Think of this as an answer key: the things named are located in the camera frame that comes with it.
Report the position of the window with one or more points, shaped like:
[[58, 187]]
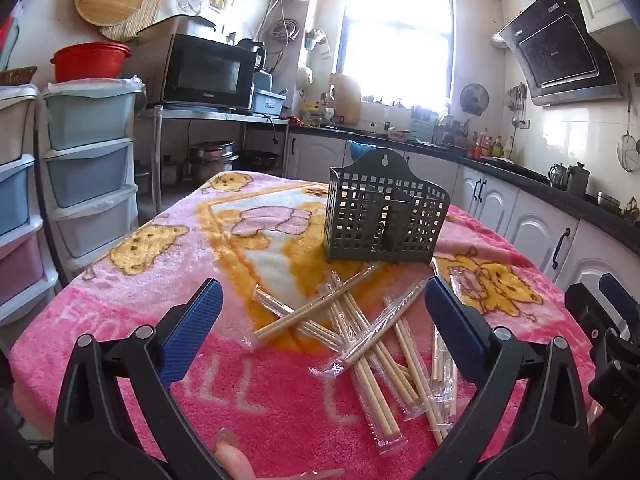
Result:
[[395, 35]]

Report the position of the metal kitchen rack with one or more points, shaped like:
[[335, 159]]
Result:
[[210, 115]]

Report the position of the black kitchen countertop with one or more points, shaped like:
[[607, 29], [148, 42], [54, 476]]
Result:
[[520, 172]]

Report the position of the wooden cutting board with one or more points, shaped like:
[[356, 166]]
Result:
[[345, 100]]

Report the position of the round straw mat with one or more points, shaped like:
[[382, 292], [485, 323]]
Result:
[[150, 15]]

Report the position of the teal knife rack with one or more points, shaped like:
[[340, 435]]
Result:
[[422, 121]]

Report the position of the person's right hand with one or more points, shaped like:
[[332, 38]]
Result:
[[596, 417]]

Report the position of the black microwave oven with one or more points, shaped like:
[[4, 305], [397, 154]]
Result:
[[207, 72]]

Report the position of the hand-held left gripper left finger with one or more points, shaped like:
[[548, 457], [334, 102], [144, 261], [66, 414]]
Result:
[[192, 330]]

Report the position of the grey-blue small appliance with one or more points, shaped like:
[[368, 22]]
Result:
[[262, 80]]

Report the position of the hanging kitchen utensils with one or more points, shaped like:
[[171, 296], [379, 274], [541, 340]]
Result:
[[517, 102]]

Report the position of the pink printed blanket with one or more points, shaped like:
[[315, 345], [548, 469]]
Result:
[[125, 290]]

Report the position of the dark metal pot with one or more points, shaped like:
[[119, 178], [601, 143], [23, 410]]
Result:
[[579, 180]]

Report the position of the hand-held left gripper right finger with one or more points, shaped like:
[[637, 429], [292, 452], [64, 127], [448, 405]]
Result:
[[455, 330]]

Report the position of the row of condiment bottles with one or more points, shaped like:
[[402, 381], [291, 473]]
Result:
[[490, 147]]

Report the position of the steel kettle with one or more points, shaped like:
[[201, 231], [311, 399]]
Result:
[[557, 176]]

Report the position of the pastel plastic drawer cabinet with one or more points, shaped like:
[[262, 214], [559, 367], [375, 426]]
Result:
[[15, 210], [87, 160]]

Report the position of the steel steamer pot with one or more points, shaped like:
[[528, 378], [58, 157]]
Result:
[[211, 160]]

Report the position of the wicker basket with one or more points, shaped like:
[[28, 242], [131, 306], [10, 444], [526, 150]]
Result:
[[17, 76]]

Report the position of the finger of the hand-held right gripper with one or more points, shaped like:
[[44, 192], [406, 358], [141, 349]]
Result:
[[622, 297], [590, 317]]

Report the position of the blue plastic basket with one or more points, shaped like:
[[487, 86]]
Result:
[[361, 151]]

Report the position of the grey plastic utensil holder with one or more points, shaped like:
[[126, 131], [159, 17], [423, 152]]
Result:
[[360, 230]]

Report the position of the blue plastic crate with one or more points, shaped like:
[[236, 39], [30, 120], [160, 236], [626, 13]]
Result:
[[269, 101]]

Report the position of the red plastic basin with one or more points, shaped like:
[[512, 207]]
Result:
[[87, 62]]

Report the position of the black electric kettle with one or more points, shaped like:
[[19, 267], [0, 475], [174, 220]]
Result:
[[251, 52]]

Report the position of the black wok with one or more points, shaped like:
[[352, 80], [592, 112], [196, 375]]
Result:
[[261, 159]]

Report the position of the small wall fan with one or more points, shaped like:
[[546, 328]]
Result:
[[474, 97]]

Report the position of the silver exhaust duct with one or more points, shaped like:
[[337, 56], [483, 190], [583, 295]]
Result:
[[500, 41]]

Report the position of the white lower kitchen cabinets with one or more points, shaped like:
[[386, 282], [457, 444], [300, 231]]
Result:
[[535, 225]]

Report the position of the small steel pot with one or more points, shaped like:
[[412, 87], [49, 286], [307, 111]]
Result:
[[171, 170]]

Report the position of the black range hood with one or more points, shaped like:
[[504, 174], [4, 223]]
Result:
[[555, 55]]

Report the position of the yellow countertop containers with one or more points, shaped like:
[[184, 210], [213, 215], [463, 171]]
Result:
[[312, 114]]

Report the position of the pile of chopsticks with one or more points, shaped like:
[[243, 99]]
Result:
[[310, 306]]

